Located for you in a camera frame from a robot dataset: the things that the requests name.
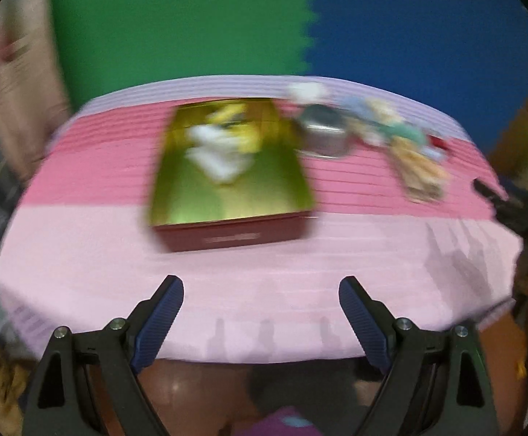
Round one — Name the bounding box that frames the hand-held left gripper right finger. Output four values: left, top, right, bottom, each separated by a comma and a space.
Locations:
338, 275, 501, 436

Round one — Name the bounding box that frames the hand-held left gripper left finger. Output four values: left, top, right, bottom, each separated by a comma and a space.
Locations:
21, 275, 185, 436

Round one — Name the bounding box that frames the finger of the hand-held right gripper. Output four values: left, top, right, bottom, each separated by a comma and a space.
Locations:
473, 178, 528, 237

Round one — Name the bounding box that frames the teal cloth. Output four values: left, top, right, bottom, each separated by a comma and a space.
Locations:
382, 125, 428, 147

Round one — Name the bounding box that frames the red tin box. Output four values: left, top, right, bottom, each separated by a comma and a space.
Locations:
148, 97, 317, 253

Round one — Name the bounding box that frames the light blue towel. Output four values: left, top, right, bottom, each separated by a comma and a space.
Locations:
337, 97, 383, 124

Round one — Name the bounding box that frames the brown foam mat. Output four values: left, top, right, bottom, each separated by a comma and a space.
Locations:
487, 73, 528, 185

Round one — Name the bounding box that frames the pink checked tablecloth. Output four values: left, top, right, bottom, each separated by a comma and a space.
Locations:
0, 75, 526, 365

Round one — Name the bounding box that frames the purple cloth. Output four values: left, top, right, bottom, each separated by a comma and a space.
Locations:
241, 406, 320, 436

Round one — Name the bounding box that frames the steel bowl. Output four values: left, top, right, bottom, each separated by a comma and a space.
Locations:
298, 104, 353, 160

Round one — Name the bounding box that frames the blue foam mat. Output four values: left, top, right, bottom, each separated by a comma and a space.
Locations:
300, 0, 528, 157

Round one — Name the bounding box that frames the green foam mat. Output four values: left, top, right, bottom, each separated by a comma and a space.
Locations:
48, 0, 324, 110

